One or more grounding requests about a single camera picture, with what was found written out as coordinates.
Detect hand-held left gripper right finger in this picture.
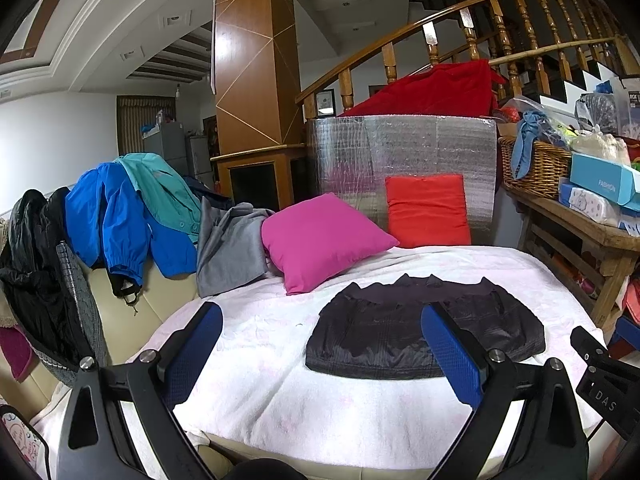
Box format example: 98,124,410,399
421,302,588,480

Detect light blue cardboard box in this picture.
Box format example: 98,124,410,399
570,152,640,206

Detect white printed case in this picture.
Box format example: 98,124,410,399
0,405,51,480

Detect black quilted jacket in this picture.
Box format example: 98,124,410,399
305,274,546,380

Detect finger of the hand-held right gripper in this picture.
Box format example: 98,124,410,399
570,326,613,363

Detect white printed tissue pack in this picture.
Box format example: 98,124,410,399
559,182,626,226

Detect cream cloth bundle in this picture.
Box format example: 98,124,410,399
570,127,631,166

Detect red cushion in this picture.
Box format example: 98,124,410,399
385,174,472,249

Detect wooden pillar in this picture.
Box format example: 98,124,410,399
210,0,306,198

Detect red blanket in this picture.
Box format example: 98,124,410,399
342,58,506,120

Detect pink towel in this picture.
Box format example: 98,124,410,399
0,325,33,381

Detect brown curtain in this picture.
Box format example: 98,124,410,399
116,95,177,158

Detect wooden table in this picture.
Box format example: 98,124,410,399
502,182,640,328

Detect silver foil insulation mat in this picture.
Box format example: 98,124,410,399
306,115,499,246

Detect clear plastic storage box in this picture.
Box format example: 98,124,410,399
620,77,640,138

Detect wicker basket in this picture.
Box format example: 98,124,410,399
497,135,573,200

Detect blue jacket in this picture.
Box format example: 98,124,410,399
65,161,198,298

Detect black shiny jacket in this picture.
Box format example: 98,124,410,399
0,187,96,366

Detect blue cloth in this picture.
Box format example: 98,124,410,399
510,110,551,181

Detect folded pink clothes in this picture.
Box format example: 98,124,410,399
622,280,640,326

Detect tall grey refrigerator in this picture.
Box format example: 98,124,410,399
142,121,188,163

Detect grey garment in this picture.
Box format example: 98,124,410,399
196,196,276,298

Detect wooden stair railing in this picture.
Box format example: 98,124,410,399
295,0,638,120

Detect grey checked cloth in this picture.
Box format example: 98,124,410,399
30,241,108,386

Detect pink cushion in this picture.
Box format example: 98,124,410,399
261,192,401,296

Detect beige leather sofa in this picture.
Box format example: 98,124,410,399
0,260,201,411

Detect dark patterned plastic bag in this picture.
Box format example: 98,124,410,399
575,92,618,133

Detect white bed sheet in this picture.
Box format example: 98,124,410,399
30,244,621,471

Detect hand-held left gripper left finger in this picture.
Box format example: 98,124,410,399
56,302,223,480

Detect small grey refrigerator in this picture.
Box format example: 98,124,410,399
186,135,216,191

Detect teal shirt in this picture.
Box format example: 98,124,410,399
116,153,203,246

